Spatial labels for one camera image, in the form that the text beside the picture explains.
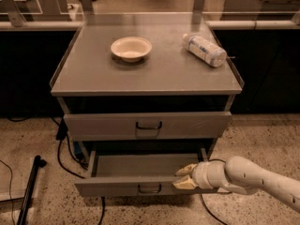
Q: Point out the grey drawer cabinet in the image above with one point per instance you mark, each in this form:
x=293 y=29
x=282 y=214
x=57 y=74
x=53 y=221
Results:
x=168 y=80

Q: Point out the clear plastic water bottle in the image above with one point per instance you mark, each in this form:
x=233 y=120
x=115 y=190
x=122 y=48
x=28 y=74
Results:
x=209 y=52

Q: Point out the white paper bowl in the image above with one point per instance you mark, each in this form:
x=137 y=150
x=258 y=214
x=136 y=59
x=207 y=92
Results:
x=131 y=49

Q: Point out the black metal stand leg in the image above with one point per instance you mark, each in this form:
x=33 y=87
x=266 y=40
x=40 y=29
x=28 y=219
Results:
x=37 y=164

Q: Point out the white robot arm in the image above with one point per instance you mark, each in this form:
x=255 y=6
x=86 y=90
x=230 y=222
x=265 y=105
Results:
x=241 y=176

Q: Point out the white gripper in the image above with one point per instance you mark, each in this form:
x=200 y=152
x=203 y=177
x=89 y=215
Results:
x=200 y=175

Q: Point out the white horizontal rail pipe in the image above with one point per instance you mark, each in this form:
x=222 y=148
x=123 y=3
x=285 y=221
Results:
x=215 y=25

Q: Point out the grey top drawer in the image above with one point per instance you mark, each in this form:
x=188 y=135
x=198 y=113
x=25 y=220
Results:
x=146 y=126

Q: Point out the grey drawer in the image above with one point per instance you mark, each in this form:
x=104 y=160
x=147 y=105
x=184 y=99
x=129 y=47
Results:
x=135 y=175
x=146 y=126

